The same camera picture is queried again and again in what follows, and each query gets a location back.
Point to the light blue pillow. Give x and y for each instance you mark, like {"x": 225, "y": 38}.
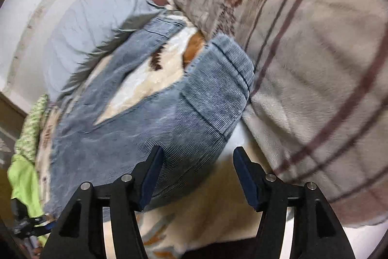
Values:
{"x": 88, "y": 31}

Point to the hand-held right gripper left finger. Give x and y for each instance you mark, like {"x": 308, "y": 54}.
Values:
{"x": 151, "y": 183}

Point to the beige striped quilt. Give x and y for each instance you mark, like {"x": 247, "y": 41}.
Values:
{"x": 303, "y": 49}

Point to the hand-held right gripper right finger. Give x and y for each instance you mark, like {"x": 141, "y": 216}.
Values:
{"x": 246, "y": 183}

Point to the cream leaf-print blanket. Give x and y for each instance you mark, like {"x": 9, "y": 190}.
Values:
{"x": 145, "y": 77}

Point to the bright green cloth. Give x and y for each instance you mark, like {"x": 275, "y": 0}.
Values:
{"x": 22, "y": 183}

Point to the green floral cloth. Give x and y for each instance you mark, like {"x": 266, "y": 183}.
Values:
{"x": 31, "y": 125}

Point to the dark denim jeans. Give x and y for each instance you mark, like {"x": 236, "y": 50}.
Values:
{"x": 169, "y": 113}

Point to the brown wooden furniture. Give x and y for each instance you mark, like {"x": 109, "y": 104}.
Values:
{"x": 10, "y": 108}

